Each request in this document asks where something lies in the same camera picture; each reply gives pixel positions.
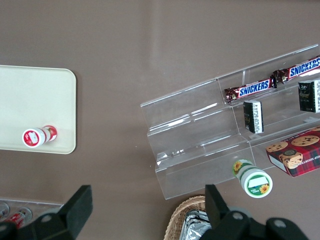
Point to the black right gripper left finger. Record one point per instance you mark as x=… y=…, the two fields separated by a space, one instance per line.
x=72 y=212

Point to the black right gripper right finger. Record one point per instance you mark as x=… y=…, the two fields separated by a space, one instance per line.
x=220 y=220

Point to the tan wicker basket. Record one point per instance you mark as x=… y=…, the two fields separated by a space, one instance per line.
x=175 y=220

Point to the cream plastic tray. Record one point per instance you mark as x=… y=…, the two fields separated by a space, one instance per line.
x=37 y=100

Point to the silver foil wrapped package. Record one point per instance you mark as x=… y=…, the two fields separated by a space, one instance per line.
x=195 y=227

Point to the clear acrylic can holder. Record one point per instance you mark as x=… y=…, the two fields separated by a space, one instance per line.
x=37 y=205

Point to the green sunflower yogurt bottle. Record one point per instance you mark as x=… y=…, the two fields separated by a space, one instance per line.
x=255 y=185

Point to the red drink can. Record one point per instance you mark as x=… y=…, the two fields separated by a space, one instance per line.
x=18 y=217

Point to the silver drink can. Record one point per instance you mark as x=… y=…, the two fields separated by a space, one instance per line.
x=3 y=211

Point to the red strawberry yogurt bottle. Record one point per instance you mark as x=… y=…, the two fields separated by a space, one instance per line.
x=31 y=137

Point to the clear acrylic tiered display shelf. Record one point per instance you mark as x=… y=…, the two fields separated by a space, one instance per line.
x=187 y=130

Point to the red tartan cookie box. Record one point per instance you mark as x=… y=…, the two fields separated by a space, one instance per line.
x=300 y=155

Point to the small black chocolate box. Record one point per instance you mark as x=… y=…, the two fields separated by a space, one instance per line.
x=307 y=96
x=250 y=117

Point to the Snickers chocolate bar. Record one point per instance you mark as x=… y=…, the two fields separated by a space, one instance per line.
x=302 y=70
x=252 y=88

